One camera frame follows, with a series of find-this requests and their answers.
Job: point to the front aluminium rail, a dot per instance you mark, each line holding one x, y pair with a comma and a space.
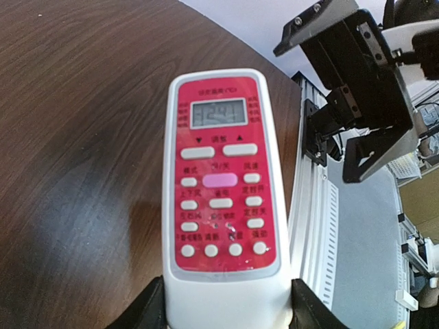
314, 212

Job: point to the red white remote control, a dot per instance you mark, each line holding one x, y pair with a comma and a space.
225, 243

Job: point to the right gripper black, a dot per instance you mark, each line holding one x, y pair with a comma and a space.
356, 64

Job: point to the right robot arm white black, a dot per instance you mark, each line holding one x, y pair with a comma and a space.
408, 25

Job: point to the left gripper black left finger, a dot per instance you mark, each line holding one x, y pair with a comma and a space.
148, 308

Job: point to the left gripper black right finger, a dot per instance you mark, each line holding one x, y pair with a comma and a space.
309, 312

